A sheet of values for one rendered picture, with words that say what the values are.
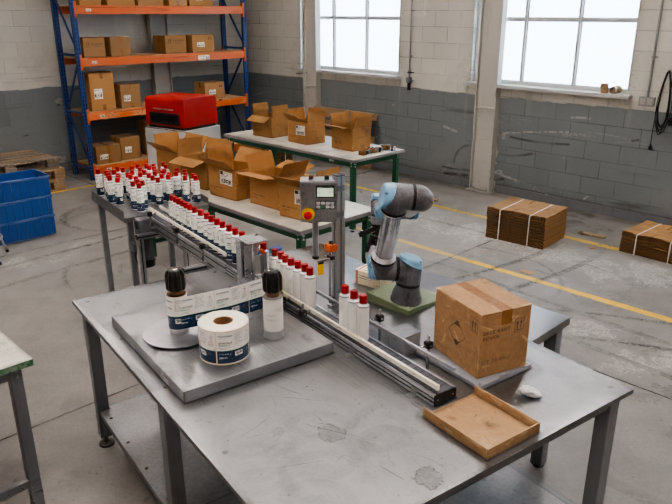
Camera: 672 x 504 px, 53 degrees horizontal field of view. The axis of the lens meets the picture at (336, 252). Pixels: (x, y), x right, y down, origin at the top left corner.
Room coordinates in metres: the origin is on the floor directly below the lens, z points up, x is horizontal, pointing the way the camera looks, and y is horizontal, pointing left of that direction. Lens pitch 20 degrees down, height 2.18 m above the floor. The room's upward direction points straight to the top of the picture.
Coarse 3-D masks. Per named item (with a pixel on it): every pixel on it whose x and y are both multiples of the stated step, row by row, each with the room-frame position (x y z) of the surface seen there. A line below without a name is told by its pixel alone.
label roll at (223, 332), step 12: (216, 312) 2.49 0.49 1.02; (228, 312) 2.49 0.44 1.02; (240, 312) 2.49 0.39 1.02; (204, 324) 2.38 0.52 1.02; (216, 324) 2.38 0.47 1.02; (228, 324) 2.38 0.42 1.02; (240, 324) 2.38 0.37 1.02; (204, 336) 2.34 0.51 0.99; (216, 336) 2.32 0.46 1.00; (228, 336) 2.32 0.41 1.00; (240, 336) 2.35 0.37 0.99; (204, 348) 2.34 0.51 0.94; (216, 348) 2.32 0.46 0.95; (228, 348) 2.32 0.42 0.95; (240, 348) 2.35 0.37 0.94; (204, 360) 2.35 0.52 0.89; (216, 360) 2.32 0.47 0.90; (228, 360) 2.32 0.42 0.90; (240, 360) 2.35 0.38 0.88
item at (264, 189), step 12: (252, 156) 5.13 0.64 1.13; (264, 156) 5.20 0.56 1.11; (252, 168) 5.09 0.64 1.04; (264, 168) 5.17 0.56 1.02; (276, 168) 5.23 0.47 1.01; (288, 168) 4.85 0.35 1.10; (300, 168) 4.95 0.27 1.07; (252, 180) 5.03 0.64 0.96; (264, 180) 4.93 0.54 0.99; (276, 180) 4.84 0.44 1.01; (252, 192) 5.04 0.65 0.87; (264, 192) 4.94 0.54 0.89; (276, 192) 4.84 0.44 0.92; (264, 204) 4.94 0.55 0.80; (276, 204) 4.84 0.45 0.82
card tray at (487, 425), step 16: (464, 400) 2.14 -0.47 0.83; (480, 400) 2.14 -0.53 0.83; (496, 400) 2.10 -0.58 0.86; (432, 416) 2.00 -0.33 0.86; (448, 416) 2.03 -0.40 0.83; (464, 416) 2.03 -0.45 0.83; (480, 416) 2.03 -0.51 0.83; (496, 416) 2.03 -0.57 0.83; (512, 416) 2.03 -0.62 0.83; (528, 416) 1.98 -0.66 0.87; (448, 432) 1.93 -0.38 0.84; (464, 432) 1.94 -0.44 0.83; (480, 432) 1.94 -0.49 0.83; (496, 432) 1.94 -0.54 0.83; (512, 432) 1.94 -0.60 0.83; (528, 432) 1.91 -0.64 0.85; (480, 448) 1.82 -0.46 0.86; (496, 448) 1.82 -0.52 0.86
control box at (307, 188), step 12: (300, 180) 2.91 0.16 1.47; (324, 180) 2.91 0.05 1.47; (300, 192) 2.89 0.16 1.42; (312, 192) 2.89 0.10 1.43; (336, 192) 2.89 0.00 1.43; (300, 204) 2.89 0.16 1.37; (312, 204) 2.89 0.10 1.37; (336, 204) 2.89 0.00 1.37; (300, 216) 2.90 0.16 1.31; (312, 216) 2.89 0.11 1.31; (324, 216) 2.89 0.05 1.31; (336, 216) 2.89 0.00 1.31
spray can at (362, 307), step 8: (360, 296) 2.52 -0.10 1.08; (360, 304) 2.52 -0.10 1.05; (368, 304) 2.53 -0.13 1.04; (360, 312) 2.51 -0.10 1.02; (368, 312) 2.52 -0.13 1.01; (360, 320) 2.51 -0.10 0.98; (368, 320) 2.52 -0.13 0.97; (360, 328) 2.51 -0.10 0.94; (368, 328) 2.52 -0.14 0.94; (360, 336) 2.51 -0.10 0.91; (368, 336) 2.52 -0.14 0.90
